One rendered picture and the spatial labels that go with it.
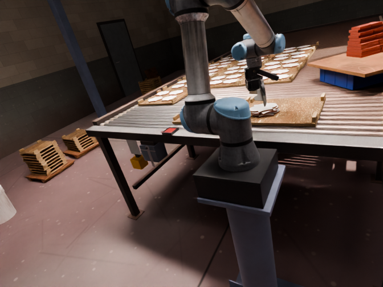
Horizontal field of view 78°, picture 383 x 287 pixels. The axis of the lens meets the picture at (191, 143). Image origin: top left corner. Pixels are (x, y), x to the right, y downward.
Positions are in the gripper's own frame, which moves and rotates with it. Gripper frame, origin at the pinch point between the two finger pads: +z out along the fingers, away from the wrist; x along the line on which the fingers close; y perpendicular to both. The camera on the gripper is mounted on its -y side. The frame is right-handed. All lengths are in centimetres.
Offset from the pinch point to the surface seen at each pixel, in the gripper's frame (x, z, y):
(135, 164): -21, 33, 89
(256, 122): 10.8, 5.9, 6.4
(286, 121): 16.7, 5.9, -6.5
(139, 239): -15, 99, 107
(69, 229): -42, 99, 185
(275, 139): 28.7, 8.0, 2.6
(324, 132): 31.5, 7.9, -17.2
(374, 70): 3, -5, -55
